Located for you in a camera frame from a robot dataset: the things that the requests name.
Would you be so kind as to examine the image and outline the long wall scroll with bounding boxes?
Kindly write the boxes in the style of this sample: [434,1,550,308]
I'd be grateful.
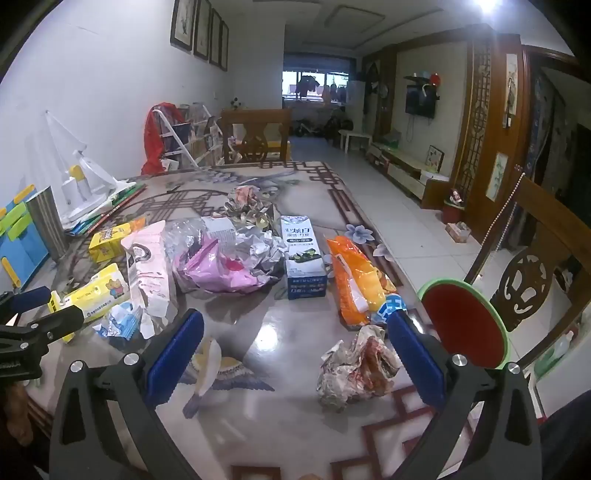
[502,53,520,129]

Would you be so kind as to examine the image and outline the wooden television cabinet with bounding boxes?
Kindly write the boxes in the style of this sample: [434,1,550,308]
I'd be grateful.
[367,141,451,210]

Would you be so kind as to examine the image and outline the silver paper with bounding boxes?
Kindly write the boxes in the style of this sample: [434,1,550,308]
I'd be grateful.
[235,228,289,280]

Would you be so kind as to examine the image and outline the carved wooden chair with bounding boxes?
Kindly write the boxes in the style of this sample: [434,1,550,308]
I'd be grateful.
[464,173,591,370]

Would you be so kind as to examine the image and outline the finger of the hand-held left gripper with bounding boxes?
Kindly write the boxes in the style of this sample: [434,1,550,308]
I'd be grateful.
[0,305,85,344]
[0,286,51,319]

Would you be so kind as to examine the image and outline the colourful books and pencils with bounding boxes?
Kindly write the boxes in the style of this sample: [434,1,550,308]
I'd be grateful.
[65,182,148,236]

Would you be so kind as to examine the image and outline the wall mounted television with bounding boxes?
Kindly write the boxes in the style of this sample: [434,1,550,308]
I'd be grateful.
[405,83,437,118]

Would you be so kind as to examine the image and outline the pink white packet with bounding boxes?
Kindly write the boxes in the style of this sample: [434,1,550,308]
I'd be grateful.
[121,220,178,340]

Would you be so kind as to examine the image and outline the person's left hand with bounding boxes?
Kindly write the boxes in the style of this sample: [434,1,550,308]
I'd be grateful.
[2,383,34,445]

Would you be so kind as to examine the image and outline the blue white carton box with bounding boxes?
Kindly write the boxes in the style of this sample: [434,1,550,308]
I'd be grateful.
[279,215,329,301]

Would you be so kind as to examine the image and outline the small white table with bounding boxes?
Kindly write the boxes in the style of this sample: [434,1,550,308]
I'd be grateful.
[338,129,374,155]

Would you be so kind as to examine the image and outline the white book rack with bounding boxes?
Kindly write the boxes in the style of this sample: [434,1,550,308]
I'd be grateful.
[152,102,222,169]

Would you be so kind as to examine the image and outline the red flower pot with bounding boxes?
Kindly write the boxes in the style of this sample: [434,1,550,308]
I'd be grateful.
[442,189,465,224]

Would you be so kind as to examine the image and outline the grey book stack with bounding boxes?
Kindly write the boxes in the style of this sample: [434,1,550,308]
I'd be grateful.
[25,186,70,261]

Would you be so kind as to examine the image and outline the small yellow box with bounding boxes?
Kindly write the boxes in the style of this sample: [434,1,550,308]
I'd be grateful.
[88,217,146,264]

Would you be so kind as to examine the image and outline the blue green desk organizer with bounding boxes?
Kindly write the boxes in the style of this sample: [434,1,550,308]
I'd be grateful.
[0,185,51,291]

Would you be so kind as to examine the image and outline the brown paper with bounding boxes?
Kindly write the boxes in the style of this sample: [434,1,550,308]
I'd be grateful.
[316,325,403,412]

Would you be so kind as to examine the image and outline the pink plastic bag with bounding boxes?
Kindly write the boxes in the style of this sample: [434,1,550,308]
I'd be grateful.
[173,237,273,294]

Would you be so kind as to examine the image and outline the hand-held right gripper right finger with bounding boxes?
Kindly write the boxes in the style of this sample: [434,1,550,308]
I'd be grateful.
[387,310,543,480]

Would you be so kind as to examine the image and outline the plain wooden chair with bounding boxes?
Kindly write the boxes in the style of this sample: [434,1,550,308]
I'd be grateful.
[221,108,293,164]

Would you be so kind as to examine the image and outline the floral paper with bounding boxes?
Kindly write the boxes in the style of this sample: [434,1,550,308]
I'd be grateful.
[225,185,274,217]

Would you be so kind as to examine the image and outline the red bag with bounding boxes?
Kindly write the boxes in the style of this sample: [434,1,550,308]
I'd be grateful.
[141,104,185,175]

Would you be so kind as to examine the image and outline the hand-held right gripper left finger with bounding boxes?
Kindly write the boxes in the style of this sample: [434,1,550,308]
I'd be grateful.
[48,308,206,480]

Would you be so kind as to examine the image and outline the white bead necklace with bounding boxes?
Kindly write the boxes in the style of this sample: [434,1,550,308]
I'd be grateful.
[480,173,527,252]

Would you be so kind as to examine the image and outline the red bin with green rim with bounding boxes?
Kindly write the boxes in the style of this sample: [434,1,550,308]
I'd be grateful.
[417,277,511,370]

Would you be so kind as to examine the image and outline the green detergent bottle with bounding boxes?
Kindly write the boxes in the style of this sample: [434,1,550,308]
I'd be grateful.
[533,330,575,377]

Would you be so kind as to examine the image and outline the short wall scroll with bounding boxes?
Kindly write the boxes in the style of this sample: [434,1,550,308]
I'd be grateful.
[486,152,509,202]

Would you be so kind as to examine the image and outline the blue white checked wrapper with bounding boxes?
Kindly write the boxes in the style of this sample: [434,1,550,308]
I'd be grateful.
[372,293,409,328]

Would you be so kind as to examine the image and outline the white desk lamp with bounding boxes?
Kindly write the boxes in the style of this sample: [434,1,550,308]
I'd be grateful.
[44,110,137,222]

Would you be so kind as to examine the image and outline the orange snack bag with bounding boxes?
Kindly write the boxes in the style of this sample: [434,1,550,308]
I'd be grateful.
[325,235,398,328]

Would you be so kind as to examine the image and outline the yellow white cartoon box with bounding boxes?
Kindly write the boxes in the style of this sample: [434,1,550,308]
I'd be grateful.
[48,263,131,344]

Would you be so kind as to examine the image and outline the clear plastic bottle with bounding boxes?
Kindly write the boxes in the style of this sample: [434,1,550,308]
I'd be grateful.
[164,216,238,259]

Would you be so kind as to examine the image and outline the yellow wooden bench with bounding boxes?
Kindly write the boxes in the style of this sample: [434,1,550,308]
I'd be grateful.
[268,138,293,162]

